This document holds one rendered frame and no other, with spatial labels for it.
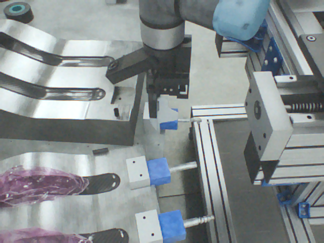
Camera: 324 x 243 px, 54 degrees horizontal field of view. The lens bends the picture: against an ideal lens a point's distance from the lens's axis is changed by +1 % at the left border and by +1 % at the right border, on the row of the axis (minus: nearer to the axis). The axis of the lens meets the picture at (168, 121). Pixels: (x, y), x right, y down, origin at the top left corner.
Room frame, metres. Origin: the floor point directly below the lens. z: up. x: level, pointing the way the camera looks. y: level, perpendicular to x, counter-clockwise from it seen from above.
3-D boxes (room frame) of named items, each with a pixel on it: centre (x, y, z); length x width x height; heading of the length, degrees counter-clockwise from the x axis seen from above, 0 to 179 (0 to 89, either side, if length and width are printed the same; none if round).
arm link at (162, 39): (0.46, 0.01, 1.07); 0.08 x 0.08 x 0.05
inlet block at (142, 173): (0.30, 0.01, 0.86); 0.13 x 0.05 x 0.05; 103
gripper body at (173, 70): (0.45, 0.00, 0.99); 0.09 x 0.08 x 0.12; 87
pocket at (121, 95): (0.47, 0.10, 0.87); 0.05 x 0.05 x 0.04; 86
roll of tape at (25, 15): (0.89, 0.47, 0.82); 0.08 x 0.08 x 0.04
